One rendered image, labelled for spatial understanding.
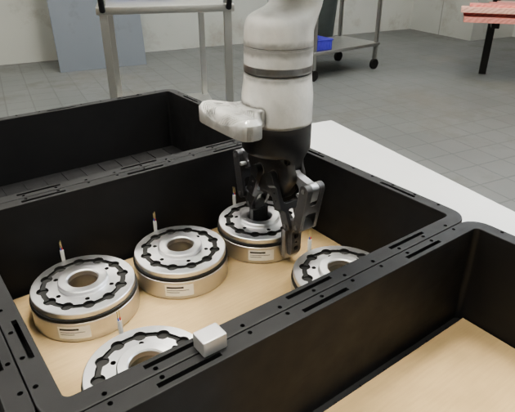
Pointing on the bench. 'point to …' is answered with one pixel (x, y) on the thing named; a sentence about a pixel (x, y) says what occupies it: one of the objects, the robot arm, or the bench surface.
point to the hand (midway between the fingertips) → (274, 233)
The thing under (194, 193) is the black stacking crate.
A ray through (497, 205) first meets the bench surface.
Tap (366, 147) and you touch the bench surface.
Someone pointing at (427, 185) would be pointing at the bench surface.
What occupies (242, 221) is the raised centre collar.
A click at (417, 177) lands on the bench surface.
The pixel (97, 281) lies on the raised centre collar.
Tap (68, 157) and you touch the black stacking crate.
